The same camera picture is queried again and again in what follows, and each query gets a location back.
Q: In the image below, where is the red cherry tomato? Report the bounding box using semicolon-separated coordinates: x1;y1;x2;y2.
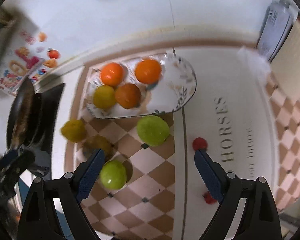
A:
203;191;217;205
192;137;208;151

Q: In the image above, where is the small yellow lemon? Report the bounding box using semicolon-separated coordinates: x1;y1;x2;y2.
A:
61;120;87;143

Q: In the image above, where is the green apple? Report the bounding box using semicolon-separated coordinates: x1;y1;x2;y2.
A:
136;115;170;146
100;160;127;190

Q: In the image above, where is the brownish red apple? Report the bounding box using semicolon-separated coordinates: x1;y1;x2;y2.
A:
83;135;112;158

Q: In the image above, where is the large yellow citrus fruit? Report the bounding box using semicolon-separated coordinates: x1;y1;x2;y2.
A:
93;85;116;111

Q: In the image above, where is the brown kiwi-like orange fruit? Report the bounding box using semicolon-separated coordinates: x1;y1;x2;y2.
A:
115;83;141;109

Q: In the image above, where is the large orange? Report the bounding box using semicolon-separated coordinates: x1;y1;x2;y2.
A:
134;59;162;85

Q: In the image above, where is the small orange tangerine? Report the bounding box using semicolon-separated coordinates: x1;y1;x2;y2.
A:
100;62;124;87

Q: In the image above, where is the black frying pan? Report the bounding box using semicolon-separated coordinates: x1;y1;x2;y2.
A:
6;78;43;151

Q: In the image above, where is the checkered brown table mat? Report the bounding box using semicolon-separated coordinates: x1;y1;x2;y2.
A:
71;47;300;239

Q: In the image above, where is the black gas stove top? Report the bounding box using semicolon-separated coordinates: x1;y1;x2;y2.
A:
24;83;65;180

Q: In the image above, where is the white crumpled tissue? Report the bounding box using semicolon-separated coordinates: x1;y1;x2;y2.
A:
237;46;271;87

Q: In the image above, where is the beige utensil holder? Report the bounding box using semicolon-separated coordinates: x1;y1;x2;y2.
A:
270;21;300;102

